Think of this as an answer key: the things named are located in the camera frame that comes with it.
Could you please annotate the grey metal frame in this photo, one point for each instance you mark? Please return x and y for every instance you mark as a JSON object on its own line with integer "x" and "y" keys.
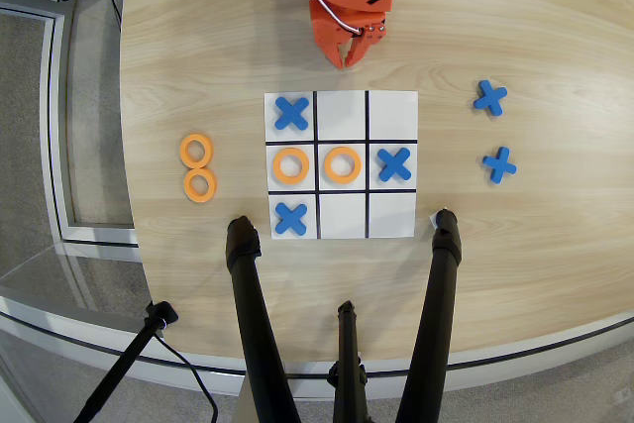
{"x": 49, "y": 96}

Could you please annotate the thin black tripod leg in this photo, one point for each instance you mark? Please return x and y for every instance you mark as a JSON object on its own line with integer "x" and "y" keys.
{"x": 348, "y": 344}

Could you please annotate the small white label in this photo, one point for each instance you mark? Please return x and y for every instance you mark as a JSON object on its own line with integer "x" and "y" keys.
{"x": 432, "y": 219}

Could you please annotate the white tic-tac-toe board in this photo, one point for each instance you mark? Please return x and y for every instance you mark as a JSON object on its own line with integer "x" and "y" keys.
{"x": 342, "y": 116}

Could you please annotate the blue foam cross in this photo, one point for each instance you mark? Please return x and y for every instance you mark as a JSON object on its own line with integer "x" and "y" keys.
{"x": 394, "y": 164}
{"x": 490, "y": 98}
{"x": 291, "y": 114}
{"x": 290, "y": 218}
{"x": 499, "y": 165}

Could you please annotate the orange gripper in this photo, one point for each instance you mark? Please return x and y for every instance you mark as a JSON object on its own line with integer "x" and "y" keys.
{"x": 331, "y": 27}

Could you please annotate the black stand pole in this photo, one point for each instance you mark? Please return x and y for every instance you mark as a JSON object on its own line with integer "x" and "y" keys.
{"x": 124, "y": 363}

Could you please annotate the thick black tripod leg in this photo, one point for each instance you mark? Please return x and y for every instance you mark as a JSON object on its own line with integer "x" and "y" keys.
{"x": 252, "y": 304}
{"x": 436, "y": 304}

